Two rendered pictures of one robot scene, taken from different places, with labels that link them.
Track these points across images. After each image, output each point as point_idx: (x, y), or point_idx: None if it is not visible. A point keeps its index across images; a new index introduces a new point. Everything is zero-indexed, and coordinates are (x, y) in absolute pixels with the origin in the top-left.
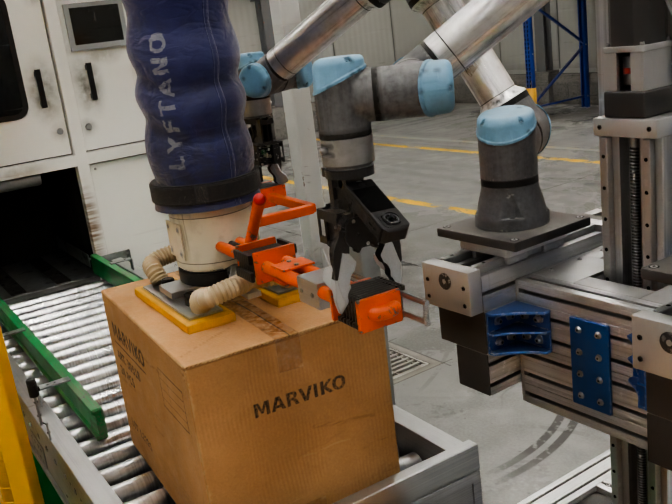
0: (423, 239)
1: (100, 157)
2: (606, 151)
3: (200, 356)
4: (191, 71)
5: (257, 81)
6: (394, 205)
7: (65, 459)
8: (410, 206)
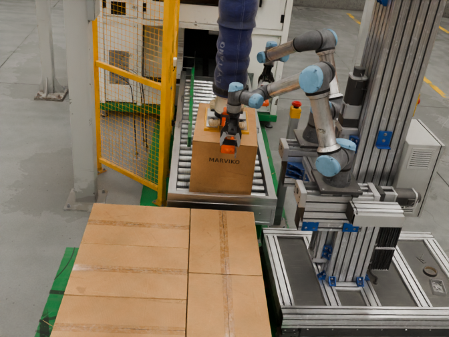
0: (416, 113)
1: (254, 31)
2: (335, 130)
3: (199, 138)
4: (228, 56)
5: (260, 58)
6: (425, 87)
7: (173, 148)
8: (432, 91)
